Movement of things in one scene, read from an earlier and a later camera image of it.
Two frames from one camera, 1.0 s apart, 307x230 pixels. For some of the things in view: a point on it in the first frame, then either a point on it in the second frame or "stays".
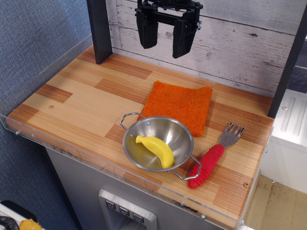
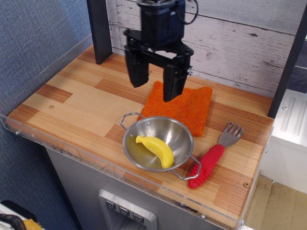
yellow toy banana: x=164 y=155 stays
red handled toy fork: x=205 y=165 stays
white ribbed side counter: x=285 y=161 stays
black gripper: x=170 y=12 → x=162 y=35
